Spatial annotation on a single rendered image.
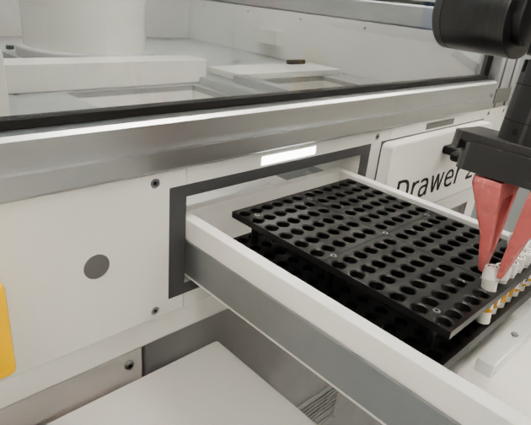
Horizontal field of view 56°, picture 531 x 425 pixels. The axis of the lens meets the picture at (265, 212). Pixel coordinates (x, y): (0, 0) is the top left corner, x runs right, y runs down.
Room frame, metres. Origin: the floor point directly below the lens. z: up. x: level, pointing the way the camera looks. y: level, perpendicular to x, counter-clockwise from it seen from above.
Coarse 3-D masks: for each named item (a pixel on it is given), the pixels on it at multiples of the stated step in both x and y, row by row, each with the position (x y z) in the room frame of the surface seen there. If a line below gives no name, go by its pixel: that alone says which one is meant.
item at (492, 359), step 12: (528, 312) 0.38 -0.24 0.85; (516, 324) 0.36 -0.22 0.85; (528, 324) 0.36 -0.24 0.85; (504, 336) 0.34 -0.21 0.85; (516, 336) 0.34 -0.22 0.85; (528, 336) 0.35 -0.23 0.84; (492, 348) 0.32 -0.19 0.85; (504, 348) 0.33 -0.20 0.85; (516, 348) 0.33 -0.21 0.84; (480, 360) 0.31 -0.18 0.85; (492, 360) 0.31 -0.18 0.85; (504, 360) 0.32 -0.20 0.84; (480, 372) 0.31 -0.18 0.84; (492, 372) 0.30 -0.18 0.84
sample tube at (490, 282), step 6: (486, 264) 0.34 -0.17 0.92; (492, 264) 0.34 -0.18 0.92; (486, 270) 0.33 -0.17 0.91; (492, 270) 0.33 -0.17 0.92; (486, 276) 0.33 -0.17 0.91; (492, 276) 0.33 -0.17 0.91; (486, 282) 0.33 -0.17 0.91; (492, 282) 0.33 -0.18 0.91; (486, 288) 0.33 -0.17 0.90; (492, 288) 0.33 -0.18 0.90; (492, 306) 0.32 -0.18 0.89; (486, 312) 0.32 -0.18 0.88; (480, 318) 0.32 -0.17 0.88; (486, 318) 0.32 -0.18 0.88; (486, 324) 0.32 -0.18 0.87
